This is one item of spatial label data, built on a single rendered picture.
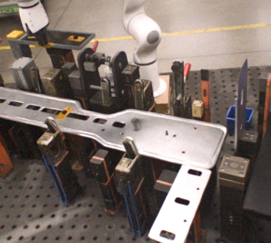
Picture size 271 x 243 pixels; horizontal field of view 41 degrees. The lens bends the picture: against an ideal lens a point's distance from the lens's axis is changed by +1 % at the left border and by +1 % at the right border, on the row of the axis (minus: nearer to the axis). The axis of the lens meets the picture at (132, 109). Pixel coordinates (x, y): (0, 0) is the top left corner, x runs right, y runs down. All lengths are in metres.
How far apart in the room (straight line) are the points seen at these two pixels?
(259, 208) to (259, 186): 0.08
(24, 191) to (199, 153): 0.84
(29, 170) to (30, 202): 0.20
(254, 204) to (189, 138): 0.35
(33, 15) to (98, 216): 0.84
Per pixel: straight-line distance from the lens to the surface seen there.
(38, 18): 1.54
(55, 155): 1.43
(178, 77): 1.36
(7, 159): 1.81
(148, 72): 1.84
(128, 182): 1.20
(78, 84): 1.65
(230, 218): 1.29
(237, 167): 1.14
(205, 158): 1.25
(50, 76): 1.69
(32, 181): 1.76
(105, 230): 1.48
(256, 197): 1.11
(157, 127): 1.38
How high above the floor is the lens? 1.90
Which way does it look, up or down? 37 degrees down
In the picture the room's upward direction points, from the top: 11 degrees counter-clockwise
